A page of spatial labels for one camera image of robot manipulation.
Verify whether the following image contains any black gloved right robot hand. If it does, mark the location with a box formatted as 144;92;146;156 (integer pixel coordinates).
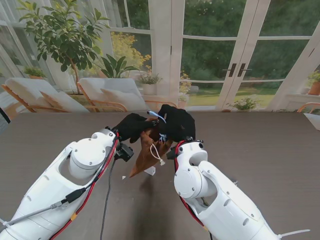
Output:
157;104;196;143

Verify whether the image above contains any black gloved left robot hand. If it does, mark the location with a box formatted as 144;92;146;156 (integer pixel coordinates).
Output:
115;112;161;144

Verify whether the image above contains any pale blue charging cable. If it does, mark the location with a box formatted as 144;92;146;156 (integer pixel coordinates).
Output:
146;109;169;144

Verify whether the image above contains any brown corduroy drawstring bag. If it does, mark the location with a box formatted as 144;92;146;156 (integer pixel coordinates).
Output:
129;119;173;179

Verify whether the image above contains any printed garden window backdrop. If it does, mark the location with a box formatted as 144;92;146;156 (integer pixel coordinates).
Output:
0;0;320;113

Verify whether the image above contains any white sheet corner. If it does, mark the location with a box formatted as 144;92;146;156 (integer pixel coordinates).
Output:
303;112;320;131

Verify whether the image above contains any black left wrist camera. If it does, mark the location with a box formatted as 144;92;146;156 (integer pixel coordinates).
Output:
115;142;135;163

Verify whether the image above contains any red black wire bundle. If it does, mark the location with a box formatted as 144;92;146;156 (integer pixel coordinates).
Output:
49;136;121;240
173;141;213;236

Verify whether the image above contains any black camera cable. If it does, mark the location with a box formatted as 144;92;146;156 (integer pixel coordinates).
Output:
99;157;118;240

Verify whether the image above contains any grey braided cable with plug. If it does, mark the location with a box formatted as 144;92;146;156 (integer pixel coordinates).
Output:
9;189;88;223

